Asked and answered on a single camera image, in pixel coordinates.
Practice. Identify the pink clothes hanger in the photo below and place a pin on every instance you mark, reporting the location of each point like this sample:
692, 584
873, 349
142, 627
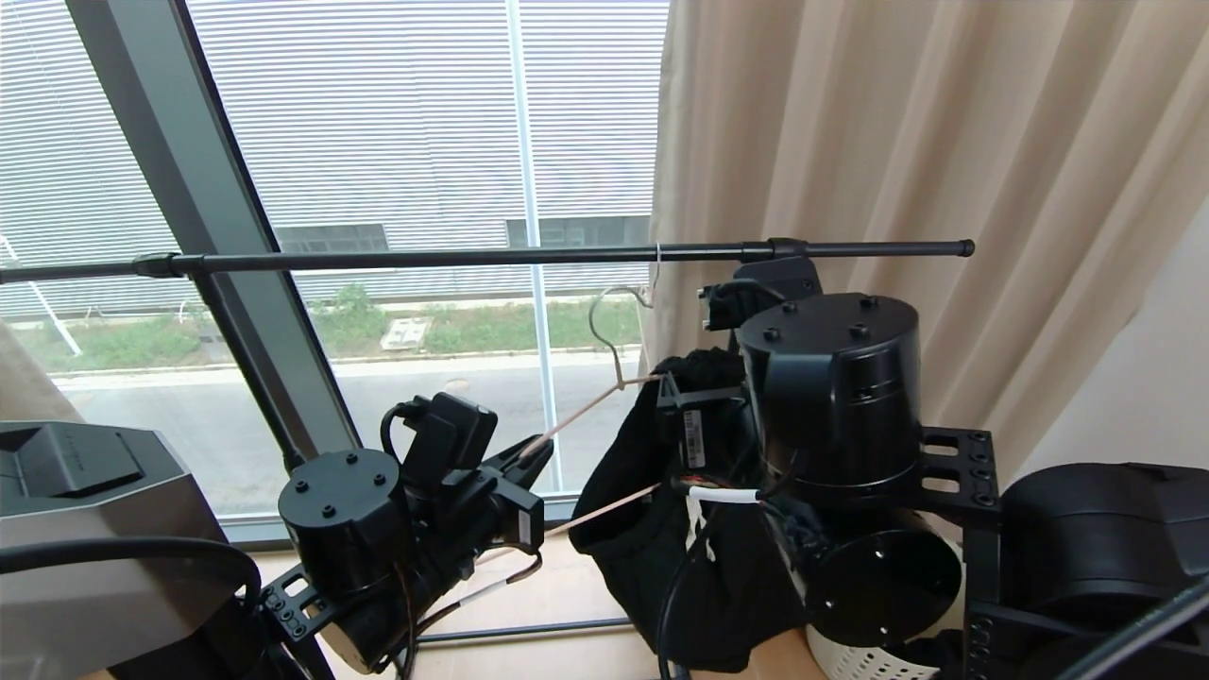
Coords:
595, 404
657, 255

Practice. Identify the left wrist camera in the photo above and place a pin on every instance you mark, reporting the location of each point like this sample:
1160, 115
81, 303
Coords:
453, 434

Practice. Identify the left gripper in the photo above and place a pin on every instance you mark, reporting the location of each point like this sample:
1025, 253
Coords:
453, 529

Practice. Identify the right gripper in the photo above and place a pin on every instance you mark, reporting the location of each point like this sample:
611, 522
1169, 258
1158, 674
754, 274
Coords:
718, 434

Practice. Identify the beige curtain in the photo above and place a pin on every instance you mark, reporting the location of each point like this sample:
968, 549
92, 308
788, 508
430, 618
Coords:
33, 387
945, 142

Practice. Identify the white laundry basket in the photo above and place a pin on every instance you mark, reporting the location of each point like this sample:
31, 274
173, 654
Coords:
869, 661

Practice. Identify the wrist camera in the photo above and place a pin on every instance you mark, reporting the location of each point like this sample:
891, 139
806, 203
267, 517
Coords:
453, 434
770, 283

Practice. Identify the window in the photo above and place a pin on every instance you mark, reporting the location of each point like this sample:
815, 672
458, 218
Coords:
170, 161

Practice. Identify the black clothes rack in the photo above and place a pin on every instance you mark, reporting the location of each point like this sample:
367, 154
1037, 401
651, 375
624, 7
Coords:
425, 257

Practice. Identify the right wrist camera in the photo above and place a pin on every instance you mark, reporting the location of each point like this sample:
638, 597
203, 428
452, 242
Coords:
770, 283

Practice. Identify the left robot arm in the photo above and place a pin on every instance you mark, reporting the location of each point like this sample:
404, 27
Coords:
94, 529

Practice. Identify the black shorts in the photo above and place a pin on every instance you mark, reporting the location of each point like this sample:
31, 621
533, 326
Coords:
642, 529

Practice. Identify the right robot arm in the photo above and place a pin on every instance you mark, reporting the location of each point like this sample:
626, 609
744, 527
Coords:
831, 397

